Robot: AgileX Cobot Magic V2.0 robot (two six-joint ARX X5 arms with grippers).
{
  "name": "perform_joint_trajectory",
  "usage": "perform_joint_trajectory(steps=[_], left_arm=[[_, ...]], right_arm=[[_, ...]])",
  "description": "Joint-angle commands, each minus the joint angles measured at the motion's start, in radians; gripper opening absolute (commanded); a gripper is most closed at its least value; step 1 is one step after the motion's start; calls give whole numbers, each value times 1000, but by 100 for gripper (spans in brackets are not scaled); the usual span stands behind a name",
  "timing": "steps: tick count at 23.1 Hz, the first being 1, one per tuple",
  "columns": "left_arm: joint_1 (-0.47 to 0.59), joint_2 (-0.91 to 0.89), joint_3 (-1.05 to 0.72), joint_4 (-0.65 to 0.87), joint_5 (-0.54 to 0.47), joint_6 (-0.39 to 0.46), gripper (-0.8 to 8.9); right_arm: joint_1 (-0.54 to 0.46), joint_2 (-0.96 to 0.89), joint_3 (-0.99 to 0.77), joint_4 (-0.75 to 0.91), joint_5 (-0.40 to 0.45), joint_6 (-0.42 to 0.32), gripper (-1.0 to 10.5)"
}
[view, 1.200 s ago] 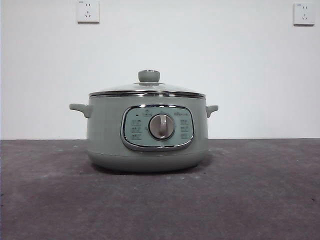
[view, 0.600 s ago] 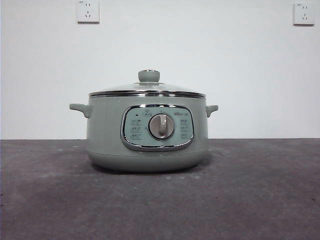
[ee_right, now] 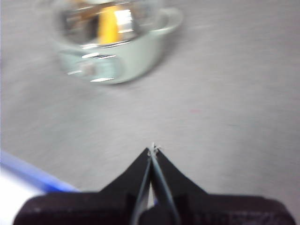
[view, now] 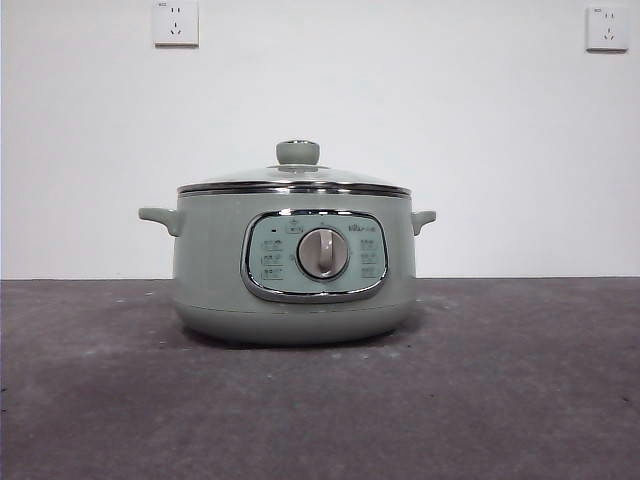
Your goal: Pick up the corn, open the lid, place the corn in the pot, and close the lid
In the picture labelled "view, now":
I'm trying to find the glass lid with green knob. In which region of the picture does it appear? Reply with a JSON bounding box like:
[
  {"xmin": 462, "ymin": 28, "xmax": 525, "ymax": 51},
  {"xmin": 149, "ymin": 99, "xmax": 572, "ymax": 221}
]
[{"xmin": 177, "ymin": 139, "xmax": 409, "ymax": 196}]

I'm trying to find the sage green electric pot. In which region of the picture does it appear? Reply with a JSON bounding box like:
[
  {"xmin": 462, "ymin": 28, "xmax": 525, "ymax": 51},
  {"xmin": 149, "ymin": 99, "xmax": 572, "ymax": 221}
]
[{"xmin": 138, "ymin": 188, "xmax": 437, "ymax": 346}]

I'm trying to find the white wall socket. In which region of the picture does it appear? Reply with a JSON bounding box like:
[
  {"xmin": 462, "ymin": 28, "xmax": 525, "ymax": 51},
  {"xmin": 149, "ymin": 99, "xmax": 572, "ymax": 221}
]
[
  {"xmin": 585, "ymin": 4, "xmax": 630, "ymax": 53},
  {"xmin": 153, "ymin": 0, "xmax": 200, "ymax": 49}
]

